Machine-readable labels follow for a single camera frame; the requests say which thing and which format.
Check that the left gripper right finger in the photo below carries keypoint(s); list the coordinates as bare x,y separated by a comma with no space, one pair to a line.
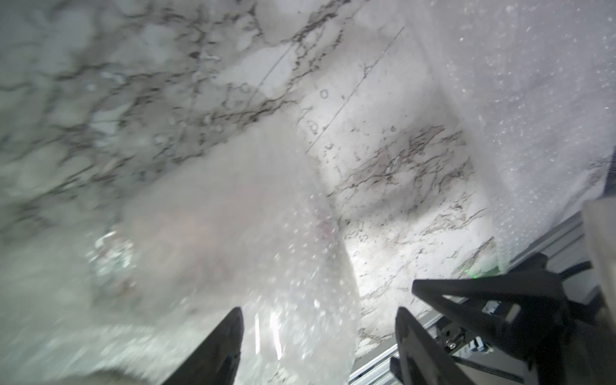
421,360

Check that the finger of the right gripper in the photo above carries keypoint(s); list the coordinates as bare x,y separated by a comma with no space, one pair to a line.
494,329
527,284

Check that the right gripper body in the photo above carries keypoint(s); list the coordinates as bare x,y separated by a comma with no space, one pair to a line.
584,354

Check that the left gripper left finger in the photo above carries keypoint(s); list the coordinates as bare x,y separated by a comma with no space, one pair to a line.
216,360

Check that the bubble dark red plate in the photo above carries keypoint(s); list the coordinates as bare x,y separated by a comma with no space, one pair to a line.
130,295

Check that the bubble wrap around orange plate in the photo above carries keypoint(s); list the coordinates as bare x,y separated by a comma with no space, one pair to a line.
533,84

